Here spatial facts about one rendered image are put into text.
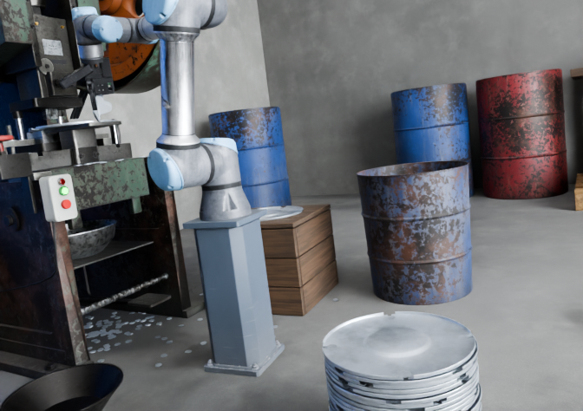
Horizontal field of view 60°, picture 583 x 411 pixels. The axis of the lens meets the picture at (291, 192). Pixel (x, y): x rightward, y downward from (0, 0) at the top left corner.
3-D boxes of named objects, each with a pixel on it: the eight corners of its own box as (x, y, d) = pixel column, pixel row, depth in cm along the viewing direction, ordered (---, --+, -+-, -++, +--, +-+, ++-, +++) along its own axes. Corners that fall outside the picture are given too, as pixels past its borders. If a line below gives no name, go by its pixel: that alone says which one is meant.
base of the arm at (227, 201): (259, 210, 152) (255, 177, 151) (235, 220, 138) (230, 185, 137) (218, 212, 158) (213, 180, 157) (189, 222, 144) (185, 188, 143)
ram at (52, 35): (87, 95, 183) (73, 12, 179) (49, 95, 170) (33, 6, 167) (57, 101, 192) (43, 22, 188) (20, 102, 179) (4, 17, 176)
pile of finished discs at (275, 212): (314, 206, 211) (314, 204, 211) (284, 220, 185) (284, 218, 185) (254, 209, 223) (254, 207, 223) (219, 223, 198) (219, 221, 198)
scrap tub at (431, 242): (487, 274, 205) (478, 158, 199) (465, 311, 170) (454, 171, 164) (389, 270, 227) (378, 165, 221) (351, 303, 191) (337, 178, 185)
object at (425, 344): (455, 309, 110) (455, 306, 110) (495, 375, 82) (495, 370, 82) (324, 320, 113) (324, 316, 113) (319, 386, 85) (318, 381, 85)
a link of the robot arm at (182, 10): (215, 189, 140) (216, -22, 125) (169, 198, 129) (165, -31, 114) (188, 180, 147) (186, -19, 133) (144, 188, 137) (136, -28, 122)
